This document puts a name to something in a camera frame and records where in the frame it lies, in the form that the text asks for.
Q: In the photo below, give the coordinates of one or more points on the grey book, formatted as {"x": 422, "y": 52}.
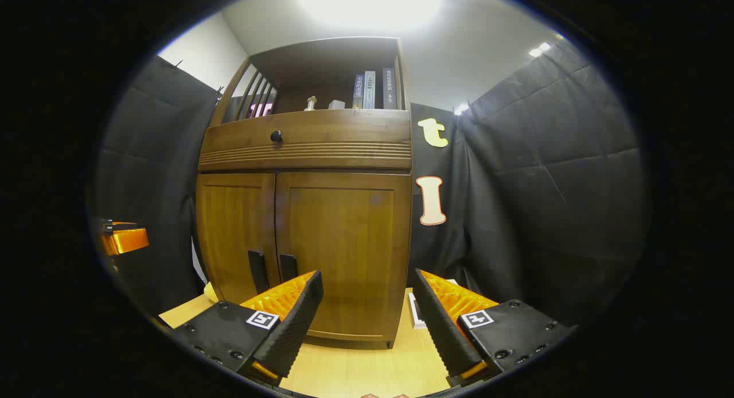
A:
{"x": 370, "y": 91}

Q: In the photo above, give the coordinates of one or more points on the wooden shoe cabinet door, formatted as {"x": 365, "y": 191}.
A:
{"x": 344, "y": 231}
{"x": 235, "y": 226}

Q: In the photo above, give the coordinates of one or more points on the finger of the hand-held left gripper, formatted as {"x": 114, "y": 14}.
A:
{"x": 126, "y": 240}

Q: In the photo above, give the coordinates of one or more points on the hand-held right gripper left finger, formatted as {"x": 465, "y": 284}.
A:
{"x": 295, "y": 329}

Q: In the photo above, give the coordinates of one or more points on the black backdrop cloth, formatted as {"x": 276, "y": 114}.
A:
{"x": 545, "y": 186}

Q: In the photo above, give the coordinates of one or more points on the large ceiling light panel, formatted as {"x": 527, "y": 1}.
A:
{"x": 373, "y": 2}

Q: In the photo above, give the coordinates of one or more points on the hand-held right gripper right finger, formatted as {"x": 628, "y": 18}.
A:
{"x": 441, "y": 329}

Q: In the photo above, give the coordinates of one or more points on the wooden double-door shoe cabinet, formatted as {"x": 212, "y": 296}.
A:
{"x": 321, "y": 59}

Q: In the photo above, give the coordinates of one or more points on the small ceiling light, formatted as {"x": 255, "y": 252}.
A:
{"x": 539, "y": 49}
{"x": 460, "y": 108}

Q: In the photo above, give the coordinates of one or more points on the dark blue book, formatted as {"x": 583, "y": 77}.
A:
{"x": 358, "y": 93}

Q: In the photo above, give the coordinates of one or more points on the small white vase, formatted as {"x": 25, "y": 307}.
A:
{"x": 310, "y": 104}

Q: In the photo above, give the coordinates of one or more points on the black drawer knob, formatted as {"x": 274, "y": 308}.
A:
{"x": 276, "y": 136}

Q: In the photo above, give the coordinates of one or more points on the small white box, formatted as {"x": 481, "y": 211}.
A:
{"x": 336, "y": 104}

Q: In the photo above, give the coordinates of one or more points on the stack of white books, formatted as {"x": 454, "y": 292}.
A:
{"x": 416, "y": 312}

